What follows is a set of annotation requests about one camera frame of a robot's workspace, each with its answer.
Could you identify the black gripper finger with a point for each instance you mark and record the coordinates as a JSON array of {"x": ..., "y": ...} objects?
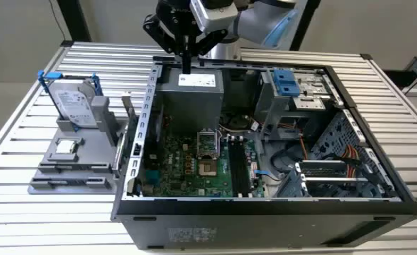
[
  {"x": 208, "y": 42},
  {"x": 159, "y": 34}
]

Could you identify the RAM stick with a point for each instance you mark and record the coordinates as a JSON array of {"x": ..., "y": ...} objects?
[
  {"x": 69, "y": 183},
  {"x": 73, "y": 167}
]

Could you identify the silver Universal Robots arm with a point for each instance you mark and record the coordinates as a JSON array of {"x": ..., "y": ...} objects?
[{"x": 254, "y": 24}]

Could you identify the black RAM slot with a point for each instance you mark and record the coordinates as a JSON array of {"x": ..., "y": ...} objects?
[
  {"x": 235, "y": 167},
  {"x": 245, "y": 167}
]

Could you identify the blue drive latch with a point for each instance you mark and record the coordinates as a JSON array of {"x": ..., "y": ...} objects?
[{"x": 285, "y": 82}]

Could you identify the grey power supply unit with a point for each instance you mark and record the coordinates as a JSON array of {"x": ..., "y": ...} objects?
[{"x": 190, "y": 111}]

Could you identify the green graphics card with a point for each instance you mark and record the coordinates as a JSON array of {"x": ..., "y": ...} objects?
[{"x": 130, "y": 117}]

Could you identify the hard disk in blue carrier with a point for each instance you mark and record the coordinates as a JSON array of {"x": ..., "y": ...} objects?
[{"x": 71, "y": 103}]

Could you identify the metal drive cage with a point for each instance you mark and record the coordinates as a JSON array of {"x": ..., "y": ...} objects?
[{"x": 307, "y": 103}]

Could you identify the thin locking lever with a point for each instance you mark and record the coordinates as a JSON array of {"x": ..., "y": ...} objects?
[{"x": 218, "y": 145}]

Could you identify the CPU socket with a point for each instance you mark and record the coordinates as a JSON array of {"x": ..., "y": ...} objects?
[{"x": 207, "y": 168}]

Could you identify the silver CPU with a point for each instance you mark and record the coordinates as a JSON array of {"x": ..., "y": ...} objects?
[{"x": 65, "y": 146}]

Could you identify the grey parts rack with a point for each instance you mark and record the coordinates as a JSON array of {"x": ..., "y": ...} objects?
[{"x": 87, "y": 156}]

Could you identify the blue expansion slot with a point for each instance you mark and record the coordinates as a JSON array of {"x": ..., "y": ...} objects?
[{"x": 152, "y": 177}]

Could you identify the green motherboard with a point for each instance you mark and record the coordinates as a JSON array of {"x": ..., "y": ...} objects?
[{"x": 208, "y": 187}]

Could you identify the metal disk bay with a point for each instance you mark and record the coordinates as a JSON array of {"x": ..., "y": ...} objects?
[{"x": 336, "y": 179}]

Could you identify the black PC case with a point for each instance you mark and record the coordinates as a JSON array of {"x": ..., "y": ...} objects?
[{"x": 230, "y": 228}]

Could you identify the black frame post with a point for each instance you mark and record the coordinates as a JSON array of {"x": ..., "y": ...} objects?
[
  {"x": 75, "y": 21},
  {"x": 309, "y": 16}
]

